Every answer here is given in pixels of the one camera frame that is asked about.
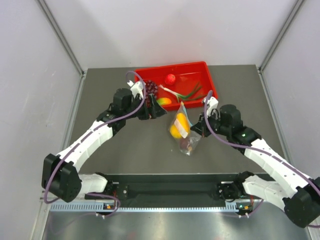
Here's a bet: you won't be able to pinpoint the clear zip top bag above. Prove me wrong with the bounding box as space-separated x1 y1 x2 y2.
168 102 202 156

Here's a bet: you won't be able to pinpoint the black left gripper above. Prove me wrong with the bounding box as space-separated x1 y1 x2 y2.
123 93 167 120

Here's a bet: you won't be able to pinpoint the left aluminium frame post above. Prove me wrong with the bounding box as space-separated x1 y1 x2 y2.
35 0 85 77

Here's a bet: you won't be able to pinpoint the red fake strawberry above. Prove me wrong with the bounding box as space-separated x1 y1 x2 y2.
164 73 176 86

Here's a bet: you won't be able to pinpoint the grey slotted cable duct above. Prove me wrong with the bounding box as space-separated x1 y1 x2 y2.
50 201 252 213

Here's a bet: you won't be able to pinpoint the right aluminium frame post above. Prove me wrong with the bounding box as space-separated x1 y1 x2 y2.
257 0 306 74

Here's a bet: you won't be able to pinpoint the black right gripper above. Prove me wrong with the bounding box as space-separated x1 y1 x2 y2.
190 109 231 138

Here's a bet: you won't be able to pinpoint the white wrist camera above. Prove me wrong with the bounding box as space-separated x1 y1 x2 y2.
127 80 145 99
202 96 219 117

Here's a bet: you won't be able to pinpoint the yellow green fake mango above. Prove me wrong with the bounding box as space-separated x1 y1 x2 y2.
157 97 172 106

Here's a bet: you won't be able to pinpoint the yellow fake lemon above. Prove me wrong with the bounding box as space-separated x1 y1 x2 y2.
169 124 182 139

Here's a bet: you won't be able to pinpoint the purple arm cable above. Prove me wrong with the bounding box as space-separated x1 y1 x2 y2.
203 89 320 227
43 71 147 218

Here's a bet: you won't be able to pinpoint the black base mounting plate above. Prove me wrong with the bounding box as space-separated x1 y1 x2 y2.
84 181 253 202

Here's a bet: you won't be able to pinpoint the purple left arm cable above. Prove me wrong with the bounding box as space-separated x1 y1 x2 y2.
43 71 147 218

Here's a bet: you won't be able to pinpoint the red plastic tray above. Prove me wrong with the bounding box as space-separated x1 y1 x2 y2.
135 61 218 111

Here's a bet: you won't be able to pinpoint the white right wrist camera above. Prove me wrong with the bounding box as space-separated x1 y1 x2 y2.
202 96 219 117

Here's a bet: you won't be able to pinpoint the green fake scallion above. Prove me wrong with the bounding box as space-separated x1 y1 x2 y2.
158 82 205 102

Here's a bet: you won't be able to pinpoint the aluminium frame post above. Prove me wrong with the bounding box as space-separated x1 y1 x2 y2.
35 0 85 77
257 0 306 74

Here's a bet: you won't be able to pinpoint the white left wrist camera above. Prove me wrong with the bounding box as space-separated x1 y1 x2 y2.
127 80 145 99

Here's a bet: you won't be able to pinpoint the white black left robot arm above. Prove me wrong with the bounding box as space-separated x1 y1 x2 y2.
41 87 167 204

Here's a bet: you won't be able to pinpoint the dark red fake grapes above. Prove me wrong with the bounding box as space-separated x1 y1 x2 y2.
145 80 158 96

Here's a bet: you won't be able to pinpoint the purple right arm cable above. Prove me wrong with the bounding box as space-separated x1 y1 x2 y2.
203 89 320 227

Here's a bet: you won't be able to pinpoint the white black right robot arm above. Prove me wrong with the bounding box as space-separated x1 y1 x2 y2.
192 103 320 228

